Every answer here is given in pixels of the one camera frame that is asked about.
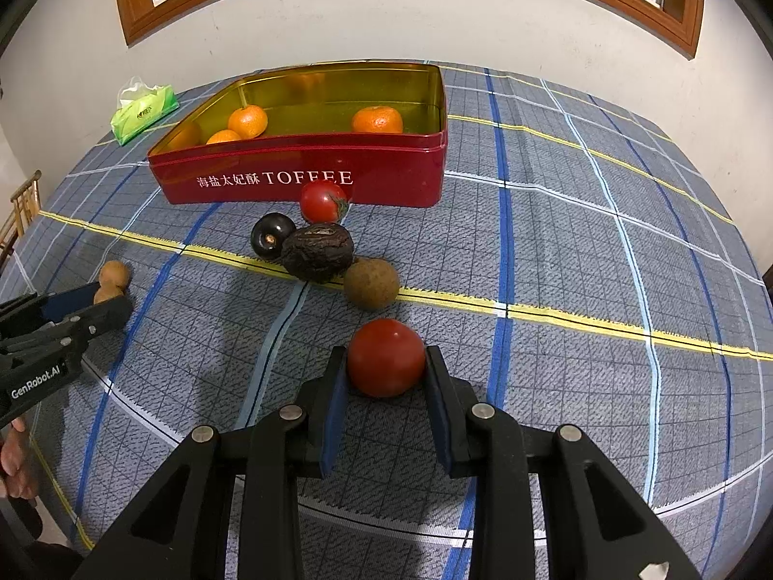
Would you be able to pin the green tissue pack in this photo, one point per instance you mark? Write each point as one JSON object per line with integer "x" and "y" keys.
{"x": 142, "y": 115}

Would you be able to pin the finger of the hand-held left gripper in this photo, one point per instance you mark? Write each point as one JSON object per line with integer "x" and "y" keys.
{"x": 102, "y": 315}
{"x": 60, "y": 307}

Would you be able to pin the small orange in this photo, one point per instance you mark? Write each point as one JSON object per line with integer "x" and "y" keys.
{"x": 247, "y": 122}
{"x": 224, "y": 138}

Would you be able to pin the large orange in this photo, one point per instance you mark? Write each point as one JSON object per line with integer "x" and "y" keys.
{"x": 377, "y": 119}

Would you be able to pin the red tin box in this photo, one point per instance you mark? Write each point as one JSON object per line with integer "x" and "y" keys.
{"x": 392, "y": 169}

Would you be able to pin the bamboo chair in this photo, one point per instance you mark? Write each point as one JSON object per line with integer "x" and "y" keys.
{"x": 24, "y": 199}

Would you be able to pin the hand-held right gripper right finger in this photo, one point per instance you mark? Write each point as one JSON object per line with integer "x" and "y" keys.
{"x": 439, "y": 417}

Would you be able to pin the large red tomato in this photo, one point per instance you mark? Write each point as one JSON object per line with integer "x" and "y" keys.
{"x": 386, "y": 357}

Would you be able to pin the brown longan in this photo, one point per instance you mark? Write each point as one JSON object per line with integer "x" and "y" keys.
{"x": 107, "y": 296}
{"x": 115, "y": 276}
{"x": 371, "y": 284}

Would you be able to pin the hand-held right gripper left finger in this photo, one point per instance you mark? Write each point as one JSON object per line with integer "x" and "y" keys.
{"x": 334, "y": 423}

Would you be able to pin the person's left hand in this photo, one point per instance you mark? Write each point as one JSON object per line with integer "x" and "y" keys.
{"x": 15, "y": 465}

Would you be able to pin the dark water chestnut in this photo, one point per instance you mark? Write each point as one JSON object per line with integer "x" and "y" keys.
{"x": 270, "y": 235}

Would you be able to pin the wrinkled dark passion fruit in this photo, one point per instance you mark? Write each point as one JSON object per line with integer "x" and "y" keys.
{"x": 318, "y": 252}

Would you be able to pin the blue plaid tablecloth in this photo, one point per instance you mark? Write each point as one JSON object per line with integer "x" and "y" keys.
{"x": 574, "y": 290}

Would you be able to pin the small red tomato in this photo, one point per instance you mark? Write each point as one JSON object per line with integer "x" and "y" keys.
{"x": 323, "y": 201}

